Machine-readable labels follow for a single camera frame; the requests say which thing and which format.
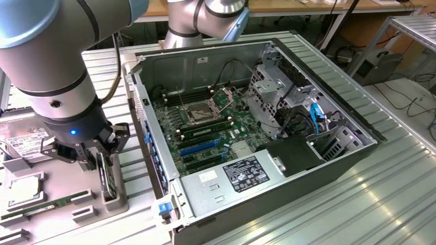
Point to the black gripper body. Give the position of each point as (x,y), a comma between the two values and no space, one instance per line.
(78,127)

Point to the slim graphics card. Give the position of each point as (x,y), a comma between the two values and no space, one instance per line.
(103,176)

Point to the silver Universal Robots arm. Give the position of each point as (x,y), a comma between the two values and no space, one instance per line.
(51,63)

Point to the grey parts rack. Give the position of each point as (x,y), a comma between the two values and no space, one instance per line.
(68,178)

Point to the hard disk with label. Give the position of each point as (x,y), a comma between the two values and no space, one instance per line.
(27,145)

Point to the green motherboard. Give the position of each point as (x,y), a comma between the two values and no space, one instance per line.
(170,112)

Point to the silver CPU chip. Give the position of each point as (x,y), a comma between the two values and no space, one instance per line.
(26,190)

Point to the loose green RAM stick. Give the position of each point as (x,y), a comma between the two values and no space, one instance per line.
(40,206)

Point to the thin locking lever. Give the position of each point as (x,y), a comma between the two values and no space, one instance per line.
(180,98)

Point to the blue expansion slot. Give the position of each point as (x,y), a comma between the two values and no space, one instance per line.
(199,149)

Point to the CPU socket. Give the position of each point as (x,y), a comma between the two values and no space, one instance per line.
(198,112)

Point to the installed green RAM stick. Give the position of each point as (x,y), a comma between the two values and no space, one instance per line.
(204,130)

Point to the black expansion slot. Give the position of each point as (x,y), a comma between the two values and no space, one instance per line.
(204,162)

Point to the black RAM slot bank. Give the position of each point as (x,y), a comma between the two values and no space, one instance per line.
(191,94)

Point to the blue case latch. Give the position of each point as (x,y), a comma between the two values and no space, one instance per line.
(164,207)

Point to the grey power supply unit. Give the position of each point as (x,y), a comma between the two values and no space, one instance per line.
(211,189)

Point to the metal socket cover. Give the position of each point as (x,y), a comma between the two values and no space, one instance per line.
(223,99)

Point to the silver chipset heat sink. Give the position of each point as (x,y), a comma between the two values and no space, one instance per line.
(244,148)

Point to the metal disk bay cage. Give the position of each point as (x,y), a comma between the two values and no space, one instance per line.
(268,102)

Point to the open black PC case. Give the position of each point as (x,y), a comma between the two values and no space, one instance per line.
(307,178)

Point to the wooden desk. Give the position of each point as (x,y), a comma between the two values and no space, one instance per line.
(290,9)

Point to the aluminium profile frame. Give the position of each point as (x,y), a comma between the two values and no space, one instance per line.
(414,33)

